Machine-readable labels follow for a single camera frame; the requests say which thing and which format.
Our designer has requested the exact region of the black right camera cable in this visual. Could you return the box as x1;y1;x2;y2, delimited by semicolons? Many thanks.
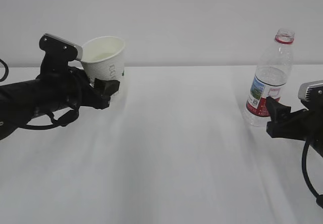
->
301;138;323;214

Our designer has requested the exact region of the white paper cup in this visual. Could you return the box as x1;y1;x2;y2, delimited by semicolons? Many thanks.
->
81;36;126;91

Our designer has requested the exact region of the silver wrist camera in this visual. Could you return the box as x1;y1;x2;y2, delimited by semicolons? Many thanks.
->
298;80;322;102
39;33;83;61

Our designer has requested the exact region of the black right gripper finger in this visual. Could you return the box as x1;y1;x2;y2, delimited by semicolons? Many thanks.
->
265;96;291;122

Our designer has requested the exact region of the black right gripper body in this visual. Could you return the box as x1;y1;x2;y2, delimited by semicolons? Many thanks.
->
266;95;322;155

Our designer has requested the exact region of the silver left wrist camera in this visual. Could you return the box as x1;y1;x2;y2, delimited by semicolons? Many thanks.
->
39;33;83;61

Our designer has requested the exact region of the black camera cable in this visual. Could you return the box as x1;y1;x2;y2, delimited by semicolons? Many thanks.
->
0;59;83;131
301;138;323;214

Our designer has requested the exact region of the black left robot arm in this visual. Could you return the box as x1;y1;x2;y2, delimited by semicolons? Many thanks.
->
1;33;124;139

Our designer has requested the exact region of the clear plastic water bottle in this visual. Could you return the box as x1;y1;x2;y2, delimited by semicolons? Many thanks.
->
243;28;295;127

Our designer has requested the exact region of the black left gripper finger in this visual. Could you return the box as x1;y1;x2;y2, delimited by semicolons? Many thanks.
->
94;78;120;99

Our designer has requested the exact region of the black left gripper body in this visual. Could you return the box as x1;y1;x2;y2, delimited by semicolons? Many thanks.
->
37;48;111;109

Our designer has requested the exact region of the black left camera cable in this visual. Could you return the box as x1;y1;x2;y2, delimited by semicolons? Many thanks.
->
0;59;83;131

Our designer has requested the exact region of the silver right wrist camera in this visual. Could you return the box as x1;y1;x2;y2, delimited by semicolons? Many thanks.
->
298;80;322;102

